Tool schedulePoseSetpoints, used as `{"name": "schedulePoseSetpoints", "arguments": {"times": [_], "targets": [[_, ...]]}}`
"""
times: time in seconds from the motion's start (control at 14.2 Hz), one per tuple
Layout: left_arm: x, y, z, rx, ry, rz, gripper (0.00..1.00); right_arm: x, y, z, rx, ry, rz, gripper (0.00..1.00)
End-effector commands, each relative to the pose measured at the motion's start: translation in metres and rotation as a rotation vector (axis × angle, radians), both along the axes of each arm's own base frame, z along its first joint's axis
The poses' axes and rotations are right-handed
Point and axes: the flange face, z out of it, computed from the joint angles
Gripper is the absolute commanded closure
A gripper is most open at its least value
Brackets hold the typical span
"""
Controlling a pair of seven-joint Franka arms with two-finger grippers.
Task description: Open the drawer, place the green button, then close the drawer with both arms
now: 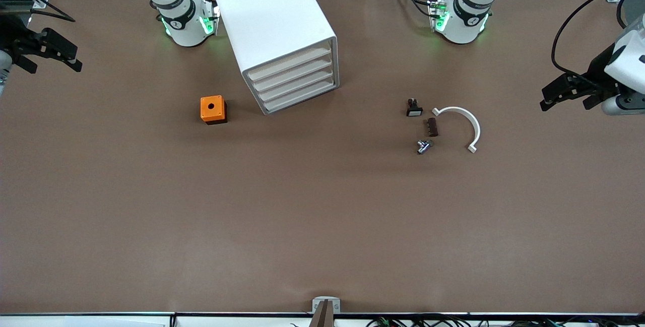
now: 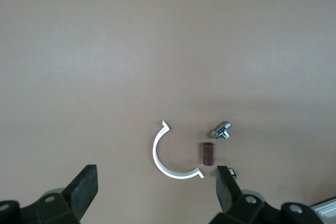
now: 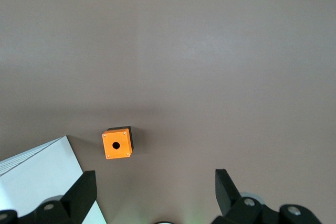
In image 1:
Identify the orange button box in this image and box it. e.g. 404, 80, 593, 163
200, 95, 228, 125

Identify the white curved bracket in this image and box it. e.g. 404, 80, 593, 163
432, 106, 481, 154

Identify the grey metal bracket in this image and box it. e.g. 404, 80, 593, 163
312, 296, 341, 314

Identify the brown post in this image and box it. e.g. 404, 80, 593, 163
309, 300, 335, 327

